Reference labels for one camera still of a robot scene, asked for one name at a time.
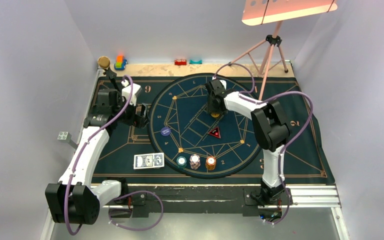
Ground pink tripod lamp stand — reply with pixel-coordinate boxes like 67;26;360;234
227;0;339;102

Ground red triangular button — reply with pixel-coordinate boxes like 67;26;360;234
207;126;221;139

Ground pink white poker chip stack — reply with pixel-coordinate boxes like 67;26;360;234
189;154;201;170

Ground colourful toy block stack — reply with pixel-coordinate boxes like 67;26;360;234
114;55;128;71

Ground round blue poker mat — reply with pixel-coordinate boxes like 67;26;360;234
144;73;264;179

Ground green poker chip stack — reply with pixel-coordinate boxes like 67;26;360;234
176;156;187;169

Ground gold round knob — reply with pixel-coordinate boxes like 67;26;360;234
97;56;111;69

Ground yellow dealer button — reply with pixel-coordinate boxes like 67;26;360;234
210;112;220;118

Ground teal toy block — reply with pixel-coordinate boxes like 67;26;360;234
189;58;203;65

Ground red toy block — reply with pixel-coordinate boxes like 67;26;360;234
174;58;188;66

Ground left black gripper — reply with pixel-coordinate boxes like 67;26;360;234
112;93;149;129

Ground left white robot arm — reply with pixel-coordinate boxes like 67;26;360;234
45;83;148;225

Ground grey lego brick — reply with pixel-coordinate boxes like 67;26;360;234
57;131;70;141

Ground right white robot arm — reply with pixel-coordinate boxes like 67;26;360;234
204;78;291;206

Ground orange red poker chip stack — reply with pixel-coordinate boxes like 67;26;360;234
205;156;217;171

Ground purple small blind button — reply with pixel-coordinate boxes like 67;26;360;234
160;126;171;137

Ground blue playing card deck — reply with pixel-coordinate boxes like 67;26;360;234
133;152;165;170

